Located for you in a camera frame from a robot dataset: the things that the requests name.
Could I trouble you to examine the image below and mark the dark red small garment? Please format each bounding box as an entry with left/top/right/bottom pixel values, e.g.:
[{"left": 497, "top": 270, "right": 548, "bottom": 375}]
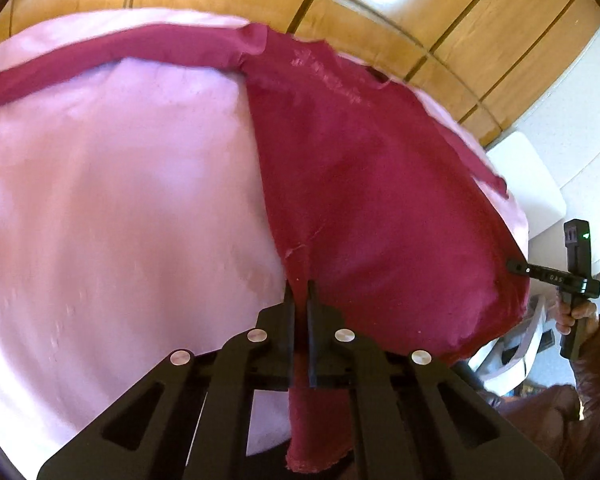
[{"left": 0, "top": 22, "right": 531, "bottom": 475}]

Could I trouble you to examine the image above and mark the right forearm brown sleeve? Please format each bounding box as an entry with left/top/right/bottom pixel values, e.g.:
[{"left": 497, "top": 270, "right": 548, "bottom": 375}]
[{"left": 479, "top": 316, "right": 600, "bottom": 479}]

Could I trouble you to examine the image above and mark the right hand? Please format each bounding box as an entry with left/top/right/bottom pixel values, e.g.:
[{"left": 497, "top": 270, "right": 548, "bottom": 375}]
[{"left": 554, "top": 292, "right": 600, "bottom": 338}]

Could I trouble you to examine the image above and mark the white bedside table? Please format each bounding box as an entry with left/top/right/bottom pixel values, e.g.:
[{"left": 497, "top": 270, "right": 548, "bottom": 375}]
[{"left": 486, "top": 131, "right": 567, "bottom": 238}]

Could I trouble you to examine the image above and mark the pink bedspread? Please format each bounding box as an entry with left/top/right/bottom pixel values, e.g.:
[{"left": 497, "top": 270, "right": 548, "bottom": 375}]
[{"left": 0, "top": 8, "right": 531, "bottom": 478}]

